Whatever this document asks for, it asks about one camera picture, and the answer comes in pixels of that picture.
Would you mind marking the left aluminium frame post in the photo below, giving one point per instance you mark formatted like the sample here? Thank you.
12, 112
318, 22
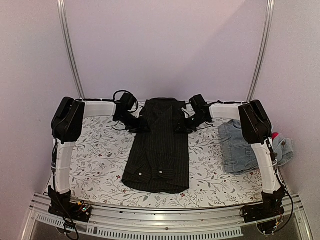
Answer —
62, 12

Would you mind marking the right aluminium frame post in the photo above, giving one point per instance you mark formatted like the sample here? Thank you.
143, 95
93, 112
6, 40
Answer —
270, 4

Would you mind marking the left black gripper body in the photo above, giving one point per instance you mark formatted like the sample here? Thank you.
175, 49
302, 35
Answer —
134, 125

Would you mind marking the front aluminium rail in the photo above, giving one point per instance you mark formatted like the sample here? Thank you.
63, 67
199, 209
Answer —
112, 222

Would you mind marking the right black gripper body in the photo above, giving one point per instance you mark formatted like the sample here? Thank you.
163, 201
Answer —
190, 125

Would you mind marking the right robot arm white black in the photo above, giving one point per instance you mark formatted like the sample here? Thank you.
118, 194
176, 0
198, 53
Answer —
246, 141

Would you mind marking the floral patterned table mat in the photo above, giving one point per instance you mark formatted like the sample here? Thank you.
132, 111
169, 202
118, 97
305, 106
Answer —
92, 168

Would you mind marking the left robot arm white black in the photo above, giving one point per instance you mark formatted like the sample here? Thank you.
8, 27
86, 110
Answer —
67, 125

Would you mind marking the light denim jacket with buttons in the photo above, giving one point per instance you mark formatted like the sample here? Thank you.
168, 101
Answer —
283, 148

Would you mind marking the black pinstriped shirt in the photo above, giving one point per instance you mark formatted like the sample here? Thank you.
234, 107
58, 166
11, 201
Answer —
159, 159

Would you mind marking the light blue denim jeans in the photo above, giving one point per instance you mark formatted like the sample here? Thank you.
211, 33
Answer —
238, 155

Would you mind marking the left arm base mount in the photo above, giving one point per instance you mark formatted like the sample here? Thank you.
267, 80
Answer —
76, 211

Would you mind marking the aluminium frame post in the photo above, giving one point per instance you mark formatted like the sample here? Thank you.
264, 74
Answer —
62, 12
270, 4

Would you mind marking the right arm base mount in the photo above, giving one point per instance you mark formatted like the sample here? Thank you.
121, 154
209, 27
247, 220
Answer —
270, 216

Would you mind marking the red garment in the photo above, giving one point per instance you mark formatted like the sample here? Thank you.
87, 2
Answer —
274, 135

